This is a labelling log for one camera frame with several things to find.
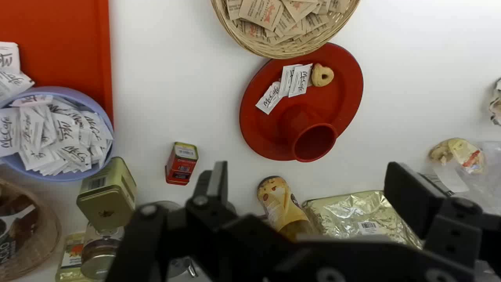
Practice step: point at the gold foil bag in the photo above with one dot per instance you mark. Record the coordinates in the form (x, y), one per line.
(361, 216)

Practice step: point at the pile of white sugar packets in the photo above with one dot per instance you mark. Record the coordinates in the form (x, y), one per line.
(52, 135)

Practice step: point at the yellow green packet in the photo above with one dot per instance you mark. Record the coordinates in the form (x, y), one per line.
(71, 258)

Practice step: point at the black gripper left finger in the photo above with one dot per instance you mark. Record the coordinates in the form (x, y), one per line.
(212, 205)

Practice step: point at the crumpled printed wrapper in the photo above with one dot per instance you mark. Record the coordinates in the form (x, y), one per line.
(495, 102)

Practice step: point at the blue bowl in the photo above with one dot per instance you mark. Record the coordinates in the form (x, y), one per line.
(16, 166)

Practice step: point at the heart shaped cookie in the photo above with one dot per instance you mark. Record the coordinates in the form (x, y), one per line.
(322, 75)

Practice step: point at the light woven basket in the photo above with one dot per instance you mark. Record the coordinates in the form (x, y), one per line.
(292, 50)

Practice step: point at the clear plastic food bag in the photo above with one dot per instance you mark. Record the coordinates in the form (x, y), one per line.
(470, 172)

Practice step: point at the amber syrup bottle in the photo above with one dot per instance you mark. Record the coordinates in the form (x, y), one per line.
(282, 205)

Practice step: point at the loose white sugar packets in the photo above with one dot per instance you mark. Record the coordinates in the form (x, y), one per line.
(10, 70)

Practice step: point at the dark woven basket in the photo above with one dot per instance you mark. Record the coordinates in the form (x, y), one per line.
(37, 244)

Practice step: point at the glass jar with metal lid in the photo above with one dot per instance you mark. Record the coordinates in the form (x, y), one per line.
(101, 257)

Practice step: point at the red plastic plate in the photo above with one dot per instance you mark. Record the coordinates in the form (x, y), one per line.
(345, 94)

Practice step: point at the green tin box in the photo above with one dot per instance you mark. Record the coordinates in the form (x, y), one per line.
(107, 196)

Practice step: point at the red plastic cup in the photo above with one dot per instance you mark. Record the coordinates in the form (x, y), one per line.
(308, 127)

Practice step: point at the pile of beige paper packets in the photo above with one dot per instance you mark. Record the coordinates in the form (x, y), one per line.
(282, 16)

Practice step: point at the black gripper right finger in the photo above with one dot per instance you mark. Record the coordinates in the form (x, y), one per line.
(412, 196)

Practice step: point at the white sugar packet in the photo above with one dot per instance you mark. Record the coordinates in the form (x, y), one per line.
(286, 80)
(301, 78)
(268, 97)

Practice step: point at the small red tin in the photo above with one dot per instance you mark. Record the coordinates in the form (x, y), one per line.
(181, 164)

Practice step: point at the orange tray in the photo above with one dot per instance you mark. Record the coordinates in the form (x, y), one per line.
(63, 41)

